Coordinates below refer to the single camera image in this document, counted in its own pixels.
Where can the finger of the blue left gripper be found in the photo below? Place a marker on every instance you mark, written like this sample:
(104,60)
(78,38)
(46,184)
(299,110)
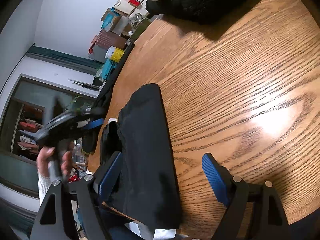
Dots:
(94,124)

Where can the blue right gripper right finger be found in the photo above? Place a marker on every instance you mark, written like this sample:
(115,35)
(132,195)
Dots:
(218,177)

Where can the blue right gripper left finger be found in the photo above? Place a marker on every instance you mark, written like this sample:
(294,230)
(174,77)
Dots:
(107,175)

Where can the dark navy garment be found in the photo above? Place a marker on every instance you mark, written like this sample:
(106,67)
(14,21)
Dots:
(147,188)

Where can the person's left hand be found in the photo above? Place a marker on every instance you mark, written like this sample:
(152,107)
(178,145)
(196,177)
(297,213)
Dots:
(43,161)

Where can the long black cloth strip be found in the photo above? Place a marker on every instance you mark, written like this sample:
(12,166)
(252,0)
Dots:
(89,141)

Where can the white garment label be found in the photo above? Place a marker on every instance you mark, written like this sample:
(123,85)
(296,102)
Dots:
(112,120)

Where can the green potted plant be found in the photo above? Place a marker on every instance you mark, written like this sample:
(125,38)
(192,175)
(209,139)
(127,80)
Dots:
(75,104)

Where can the teal rolled mat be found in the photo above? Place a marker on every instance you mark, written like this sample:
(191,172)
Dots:
(107,69)

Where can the yellow shopping bag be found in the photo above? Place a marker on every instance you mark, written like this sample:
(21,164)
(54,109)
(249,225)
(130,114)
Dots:
(114,54)

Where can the brown ribbed box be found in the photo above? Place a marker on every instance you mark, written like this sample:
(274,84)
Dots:
(105,39)

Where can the stacked cardboard boxes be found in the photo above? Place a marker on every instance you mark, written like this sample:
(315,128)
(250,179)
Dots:
(117,18)

